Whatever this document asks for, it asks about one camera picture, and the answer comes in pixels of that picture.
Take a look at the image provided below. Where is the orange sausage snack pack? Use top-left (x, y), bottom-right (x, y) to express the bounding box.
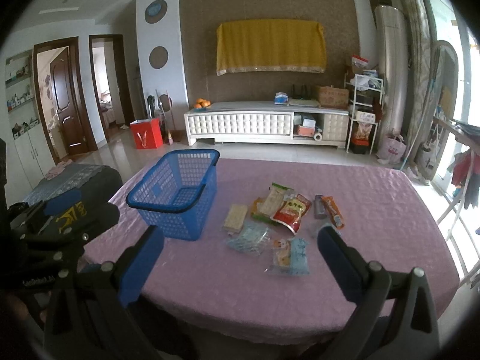
top-left (321, 196), bottom-right (345, 229)

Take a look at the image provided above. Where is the Doublemint gum tin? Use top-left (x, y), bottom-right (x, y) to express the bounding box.
top-left (313, 194), bottom-right (327, 219)

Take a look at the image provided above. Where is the cream wafer cracker pack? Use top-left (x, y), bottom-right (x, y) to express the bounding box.
top-left (223, 204), bottom-right (248, 234)

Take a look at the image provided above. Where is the red snack pouch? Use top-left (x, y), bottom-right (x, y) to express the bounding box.
top-left (270, 193), bottom-right (312, 236)

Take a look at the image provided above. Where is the blue clear candy bag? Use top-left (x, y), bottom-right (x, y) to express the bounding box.
top-left (226, 221), bottom-right (271, 255)

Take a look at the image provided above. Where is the dark sofa with lace cover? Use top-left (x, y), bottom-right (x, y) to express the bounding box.
top-left (23, 163), bottom-right (123, 209)

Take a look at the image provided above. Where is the blue plastic basket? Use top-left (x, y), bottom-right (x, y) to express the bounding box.
top-left (126, 149), bottom-right (221, 242)

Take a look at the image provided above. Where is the red gift bag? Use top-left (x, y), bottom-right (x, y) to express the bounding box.
top-left (129, 118), bottom-right (164, 150)

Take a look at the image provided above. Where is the pink tablecloth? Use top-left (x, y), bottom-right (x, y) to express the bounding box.
top-left (85, 158), bottom-right (459, 345)

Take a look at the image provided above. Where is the pink shopping bag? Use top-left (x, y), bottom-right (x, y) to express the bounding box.
top-left (377, 134), bottom-right (406, 164)

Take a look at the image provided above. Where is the brown wooden door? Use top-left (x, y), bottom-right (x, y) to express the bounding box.
top-left (49, 47), bottom-right (88, 155)

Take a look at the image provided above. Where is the pile of oranges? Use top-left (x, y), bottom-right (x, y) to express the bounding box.
top-left (193, 98), bottom-right (211, 109)

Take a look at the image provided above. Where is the white TV cabinet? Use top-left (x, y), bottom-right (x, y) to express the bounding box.
top-left (184, 102), bottom-right (350, 149)

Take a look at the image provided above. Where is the cardboard box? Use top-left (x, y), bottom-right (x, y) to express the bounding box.
top-left (316, 86), bottom-right (349, 109)

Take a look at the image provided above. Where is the standing mirror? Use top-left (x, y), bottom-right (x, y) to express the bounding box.
top-left (414, 41), bottom-right (459, 180)

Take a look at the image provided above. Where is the white metal shelf rack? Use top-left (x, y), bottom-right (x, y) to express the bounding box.
top-left (344, 72), bottom-right (385, 155)

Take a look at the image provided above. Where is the blue tissue box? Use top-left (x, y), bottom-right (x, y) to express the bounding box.
top-left (274, 92), bottom-right (289, 105)

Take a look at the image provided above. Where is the yellow cloth TV cover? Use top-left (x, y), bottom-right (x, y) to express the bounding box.
top-left (216, 19), bottom-right (327, 76)

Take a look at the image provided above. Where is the white standing air conditioner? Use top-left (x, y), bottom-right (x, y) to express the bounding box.
top-left (374, 5), bottom-right (408, 138)

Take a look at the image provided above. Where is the white wall cabinet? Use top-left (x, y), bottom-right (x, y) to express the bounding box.
top-left (5, 50), bottom-right (55, 188)

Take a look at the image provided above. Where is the round brown wall disc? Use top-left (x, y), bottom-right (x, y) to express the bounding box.
top-left (149, 46), bottom-right (168, 70)

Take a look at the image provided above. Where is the round blue wall plate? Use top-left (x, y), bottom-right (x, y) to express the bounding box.
top-left (144, 0), bottom-right (168, 24)

